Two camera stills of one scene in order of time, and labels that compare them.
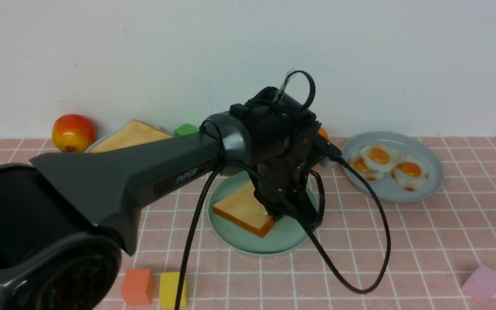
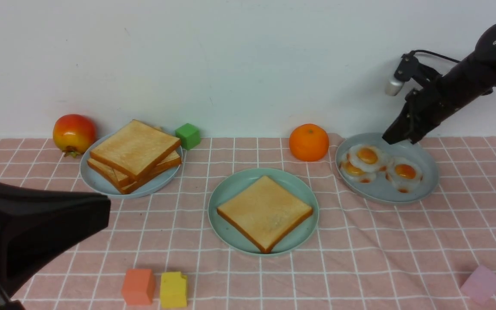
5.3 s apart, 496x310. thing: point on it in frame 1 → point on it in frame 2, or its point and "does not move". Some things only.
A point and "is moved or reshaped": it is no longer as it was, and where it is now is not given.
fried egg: (369, 172) → (349, 172)
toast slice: (241, 208) is moved or reshaped
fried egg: (379, 159) is moved or reshaped
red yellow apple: (72, 133) does not move
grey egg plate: (397, 167) does not move
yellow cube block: (168, 283) does not move
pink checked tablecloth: (460, 248) does not move
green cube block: (185, 129) does not move
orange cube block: (138, 286) does not move
